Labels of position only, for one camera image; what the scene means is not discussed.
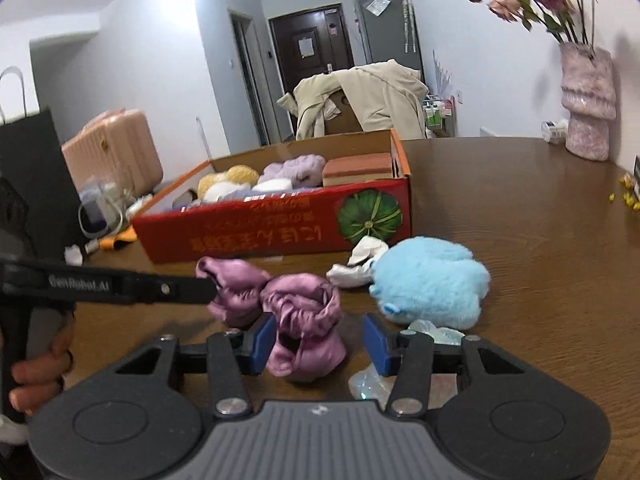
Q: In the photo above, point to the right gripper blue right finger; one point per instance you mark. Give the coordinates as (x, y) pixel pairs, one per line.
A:
(406, 356)

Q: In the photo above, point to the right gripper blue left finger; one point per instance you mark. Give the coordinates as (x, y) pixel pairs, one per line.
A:
(231, 356)

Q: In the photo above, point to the crinkled clear plastic bag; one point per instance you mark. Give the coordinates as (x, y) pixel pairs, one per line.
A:
(369, 385)

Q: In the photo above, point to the light blue plush toy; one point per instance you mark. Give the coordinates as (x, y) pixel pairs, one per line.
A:
(426, 278)

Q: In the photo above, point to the purple satin scrunchie cloth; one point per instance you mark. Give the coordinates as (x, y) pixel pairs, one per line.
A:
(307, 310)

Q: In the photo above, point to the white cloth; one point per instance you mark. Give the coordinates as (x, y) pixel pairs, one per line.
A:
(357, 271)

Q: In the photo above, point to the yellow white plush toy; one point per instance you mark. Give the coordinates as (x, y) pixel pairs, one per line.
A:
(214, 187)

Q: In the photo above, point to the brown rectangular sponge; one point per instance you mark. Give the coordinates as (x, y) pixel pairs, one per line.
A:
(357, 169)

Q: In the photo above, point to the lavender cloth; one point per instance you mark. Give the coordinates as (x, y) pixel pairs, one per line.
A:
(236, 196)

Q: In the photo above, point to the lilac fluffy towel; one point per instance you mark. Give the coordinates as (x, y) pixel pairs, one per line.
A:
(304, 171)

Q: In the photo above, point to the person's left hand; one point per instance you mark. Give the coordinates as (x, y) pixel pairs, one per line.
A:
(39, 380)

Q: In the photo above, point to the crumpled white tissue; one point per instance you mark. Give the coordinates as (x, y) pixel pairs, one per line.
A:
(73, 256)

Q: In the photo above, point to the orange folded cloth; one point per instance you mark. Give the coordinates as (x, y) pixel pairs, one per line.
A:
(115, 242)

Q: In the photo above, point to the black paper shopping bag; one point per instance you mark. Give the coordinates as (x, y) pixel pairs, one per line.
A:
(39, 201)

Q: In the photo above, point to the red cardboard box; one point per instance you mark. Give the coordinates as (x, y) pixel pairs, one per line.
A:
(332, 219)

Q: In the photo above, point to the pink hard-shell suitcase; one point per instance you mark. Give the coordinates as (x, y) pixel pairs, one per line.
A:
(115, 147)

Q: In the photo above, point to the beige coat on chair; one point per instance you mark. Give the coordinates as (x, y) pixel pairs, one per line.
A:
(383, 95)

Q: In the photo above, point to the pink ceramic vase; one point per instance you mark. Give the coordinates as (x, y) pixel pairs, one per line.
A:
(589, 95)

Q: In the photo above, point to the dark brown entrance door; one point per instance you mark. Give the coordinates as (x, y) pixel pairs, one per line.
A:
(311, 42)

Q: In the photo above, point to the grey refrigerator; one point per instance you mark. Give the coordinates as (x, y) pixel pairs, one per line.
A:
(388, 32)

